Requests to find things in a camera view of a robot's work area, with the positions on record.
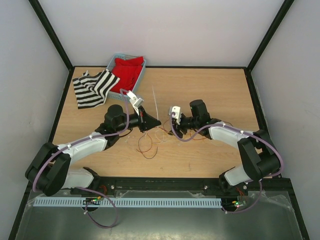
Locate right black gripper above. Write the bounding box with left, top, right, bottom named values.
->
left=168, top=114, right=199, bottom=139

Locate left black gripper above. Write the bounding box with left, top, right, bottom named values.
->
left=115, top=105, right=161, bottom=133

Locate white wire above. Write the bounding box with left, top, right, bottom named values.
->
left=149, top=127, right=173, bottom=146

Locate white zip tie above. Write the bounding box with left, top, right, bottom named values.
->
left=151, top=85, right=159, bottom=120

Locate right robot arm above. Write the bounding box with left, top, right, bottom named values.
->
left=168, top=99, right=284, bottom=195

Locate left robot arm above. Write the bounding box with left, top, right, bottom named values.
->
left=25, top=104, right=161, bottom=197

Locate blue plastic basket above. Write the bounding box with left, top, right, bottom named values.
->
left=106, top=53, right=147, bottom=100

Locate red cloth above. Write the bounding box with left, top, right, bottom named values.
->
left=110, top=56, right=144, bottom=93

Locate black white striped cloth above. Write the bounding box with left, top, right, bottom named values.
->
left=72, top=69, right=120, bottom=109

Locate left circuit board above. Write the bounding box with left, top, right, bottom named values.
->
left=82, top=197, right=103, bottom=205

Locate circuit board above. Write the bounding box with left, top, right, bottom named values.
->
left=232, top=200, right=247, bottom=208
left=82, top=197, right=103, bottom=205

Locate right circuit board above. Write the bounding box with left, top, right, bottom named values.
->
left=232, top=200, right=247, bottom=208

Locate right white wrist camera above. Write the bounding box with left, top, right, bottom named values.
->
left=168, top=105, right=182, bottom=125

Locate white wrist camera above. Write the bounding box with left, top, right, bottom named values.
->
left=126, top=90, right=144, bottom=115
left=168, top=105, right=182, bottom=125

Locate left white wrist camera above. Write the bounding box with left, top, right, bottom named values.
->
left=126, top=90, right=144, bottom=115

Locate black aluminium frame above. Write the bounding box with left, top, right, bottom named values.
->
left=8, top=0, right=310, bottom=240

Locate grey slotted cable duct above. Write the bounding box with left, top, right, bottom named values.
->
left=33, top=197, right=222, bottom=209

